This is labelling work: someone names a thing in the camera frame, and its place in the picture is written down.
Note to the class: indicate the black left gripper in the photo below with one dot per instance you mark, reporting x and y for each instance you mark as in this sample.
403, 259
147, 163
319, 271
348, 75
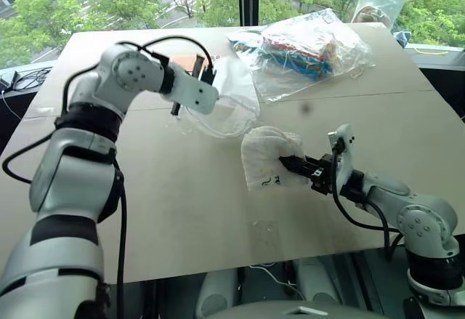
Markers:
208, 75

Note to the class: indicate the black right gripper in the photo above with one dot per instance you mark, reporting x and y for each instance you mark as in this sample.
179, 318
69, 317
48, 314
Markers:
321, 177

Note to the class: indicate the white towel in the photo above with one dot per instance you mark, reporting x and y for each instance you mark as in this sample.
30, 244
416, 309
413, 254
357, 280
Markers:
261, 152

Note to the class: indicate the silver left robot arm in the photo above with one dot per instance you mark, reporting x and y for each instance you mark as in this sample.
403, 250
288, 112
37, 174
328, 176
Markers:
72, 177

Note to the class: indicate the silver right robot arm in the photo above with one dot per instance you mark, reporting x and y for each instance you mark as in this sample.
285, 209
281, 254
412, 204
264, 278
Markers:
425, 221

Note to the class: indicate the plastic bag of colourful cloths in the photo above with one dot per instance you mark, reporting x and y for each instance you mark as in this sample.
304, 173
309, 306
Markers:
301, 50

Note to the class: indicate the clear zip bag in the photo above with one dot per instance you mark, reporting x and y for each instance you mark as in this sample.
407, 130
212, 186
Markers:
381, 6

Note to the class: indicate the orange brown box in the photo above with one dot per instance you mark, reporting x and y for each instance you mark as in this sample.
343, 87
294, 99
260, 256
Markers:
183, 65

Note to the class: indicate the wide grey rounded shape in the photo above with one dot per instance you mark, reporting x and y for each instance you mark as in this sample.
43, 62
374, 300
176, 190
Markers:
290, 311

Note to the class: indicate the small blue cloth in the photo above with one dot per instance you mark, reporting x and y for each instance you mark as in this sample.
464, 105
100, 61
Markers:
403, 38

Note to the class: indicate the black side table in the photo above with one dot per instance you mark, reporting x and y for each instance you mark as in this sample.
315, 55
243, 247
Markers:
443, 79

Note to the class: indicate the grey device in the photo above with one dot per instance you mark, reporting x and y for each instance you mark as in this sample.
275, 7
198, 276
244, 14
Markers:
8, 79

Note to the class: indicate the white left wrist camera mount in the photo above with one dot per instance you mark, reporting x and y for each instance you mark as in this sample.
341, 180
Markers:
196, 95

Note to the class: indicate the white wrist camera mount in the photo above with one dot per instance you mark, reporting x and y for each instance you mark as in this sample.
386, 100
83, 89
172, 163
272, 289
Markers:
196, 95
344, 159

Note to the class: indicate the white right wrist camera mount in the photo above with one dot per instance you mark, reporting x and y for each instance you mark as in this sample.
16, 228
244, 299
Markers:
344, 159

